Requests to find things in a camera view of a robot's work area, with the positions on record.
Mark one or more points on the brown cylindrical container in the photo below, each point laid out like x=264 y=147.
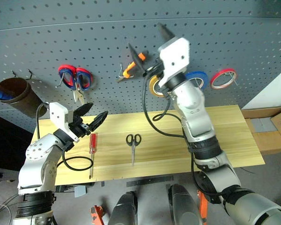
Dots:
x=25 y=98

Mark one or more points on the orange and black hand tool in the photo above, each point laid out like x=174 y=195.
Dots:
x=128 y=69

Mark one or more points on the brown cardboard box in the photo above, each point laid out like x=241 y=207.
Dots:
x=269 y=131

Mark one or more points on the small grey box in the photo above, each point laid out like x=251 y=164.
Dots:
x=80 y=191

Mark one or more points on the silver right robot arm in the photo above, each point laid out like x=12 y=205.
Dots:
x=201 y=131

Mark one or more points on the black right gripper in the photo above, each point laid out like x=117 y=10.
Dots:
x=153 y=65

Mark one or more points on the dark rounded robot leg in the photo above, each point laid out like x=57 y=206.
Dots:
x=183 y=206
x=125 y=209

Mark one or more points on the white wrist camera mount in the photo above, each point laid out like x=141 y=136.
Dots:
x=58 y=114
x=175 y=58

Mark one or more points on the red tape roll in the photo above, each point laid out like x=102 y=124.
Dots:
x=216 y=80

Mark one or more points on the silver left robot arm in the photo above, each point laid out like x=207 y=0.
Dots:
x=35 y=161

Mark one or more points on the white panel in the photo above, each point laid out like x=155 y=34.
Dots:
x=271 y=91

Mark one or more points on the metal pegboard hook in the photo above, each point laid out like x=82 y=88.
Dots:
x=14 y=73
x=121 y=70
x=31 y=74
x=233 y=78

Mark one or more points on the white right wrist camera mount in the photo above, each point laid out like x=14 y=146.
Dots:
x=175 y=58

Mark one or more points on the yellow tape roll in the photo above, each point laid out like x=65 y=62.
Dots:
x=152 y=87

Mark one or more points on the orange clamp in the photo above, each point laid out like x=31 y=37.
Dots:
x=97 y=214
x=202 y=208

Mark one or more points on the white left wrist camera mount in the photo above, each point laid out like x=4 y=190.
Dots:
x=58 y=114

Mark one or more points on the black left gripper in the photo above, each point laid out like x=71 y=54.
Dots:
x=78 y=127

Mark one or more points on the blue tape roll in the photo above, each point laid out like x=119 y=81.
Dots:
x=199 y=76

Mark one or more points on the grey perforated pegboard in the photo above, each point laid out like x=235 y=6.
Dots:
x=107 y=35

